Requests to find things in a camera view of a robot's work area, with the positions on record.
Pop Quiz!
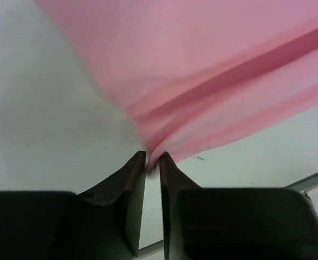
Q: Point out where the light pink t-shirt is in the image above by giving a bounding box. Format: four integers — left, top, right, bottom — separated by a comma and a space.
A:
37, 1, 318, 164

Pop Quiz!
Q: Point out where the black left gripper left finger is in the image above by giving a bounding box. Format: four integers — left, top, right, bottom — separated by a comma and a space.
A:
0, 151, 146, 259

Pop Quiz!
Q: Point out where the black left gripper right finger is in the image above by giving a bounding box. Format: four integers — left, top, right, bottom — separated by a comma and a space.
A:
158, 151, 318, 260

